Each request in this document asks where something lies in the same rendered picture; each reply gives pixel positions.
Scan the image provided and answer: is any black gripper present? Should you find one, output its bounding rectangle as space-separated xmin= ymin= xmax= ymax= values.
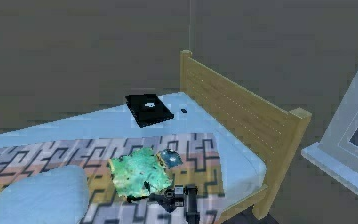
xmin=126 ymin=189 xmax=187 ymax=213

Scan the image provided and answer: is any black laptop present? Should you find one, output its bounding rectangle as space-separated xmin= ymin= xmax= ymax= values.
xmin=124 ymin=93 xmax=175 ymax=129

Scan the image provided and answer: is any green crumpled cloth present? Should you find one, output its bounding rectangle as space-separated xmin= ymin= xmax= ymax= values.
xmin=107 ymin=147 xmax=174 ymax=200

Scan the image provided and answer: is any blue crumpled lump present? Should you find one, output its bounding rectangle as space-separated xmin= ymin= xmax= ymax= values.
xmin=156 ymin=148 xmax=184 ymax=170

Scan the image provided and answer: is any patterned grey and yellow blanket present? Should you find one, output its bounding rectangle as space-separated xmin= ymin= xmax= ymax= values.
xmin=0 ymin=132 xmax=227 ymax=224

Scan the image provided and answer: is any pale blue pillow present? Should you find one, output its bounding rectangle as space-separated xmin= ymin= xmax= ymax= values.
xmin=0 ymin=165 xmax=91 ymax=224

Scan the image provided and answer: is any wooden bed with blue mattress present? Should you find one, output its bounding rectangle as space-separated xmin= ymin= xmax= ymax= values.
xmin=0 ymin=49 xmax=313 ymax=224

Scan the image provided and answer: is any white framed window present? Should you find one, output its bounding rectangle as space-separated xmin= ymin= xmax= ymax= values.
xmin=300 ymin=45 xmax=358 ymax=205

